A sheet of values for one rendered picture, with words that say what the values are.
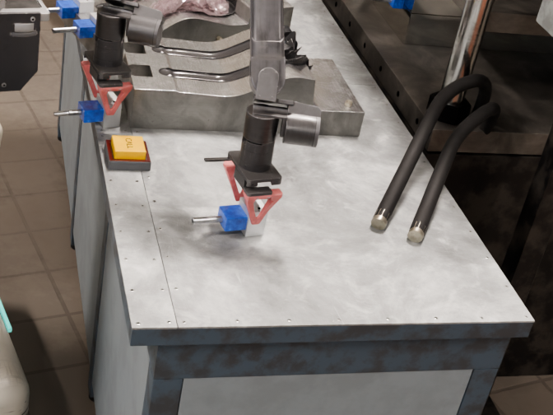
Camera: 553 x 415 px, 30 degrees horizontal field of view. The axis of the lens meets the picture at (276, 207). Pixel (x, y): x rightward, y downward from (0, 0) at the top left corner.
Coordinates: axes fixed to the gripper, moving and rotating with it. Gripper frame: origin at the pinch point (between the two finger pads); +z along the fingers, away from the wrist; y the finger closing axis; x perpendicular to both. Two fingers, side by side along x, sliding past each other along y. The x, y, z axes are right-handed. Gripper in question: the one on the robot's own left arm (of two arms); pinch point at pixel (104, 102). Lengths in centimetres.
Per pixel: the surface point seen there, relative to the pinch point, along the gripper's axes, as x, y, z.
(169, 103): -12.1, -5.1, -1.5
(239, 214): -10.4, -42.7, 0.9
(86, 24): -6.7, 31.7, -2.8
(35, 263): -7, 59, 84
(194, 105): -17.1, -6.3, -1.2
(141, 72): -10.2, 6.6, -2.9
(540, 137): -103, -19, 7
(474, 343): -43, -75, 12
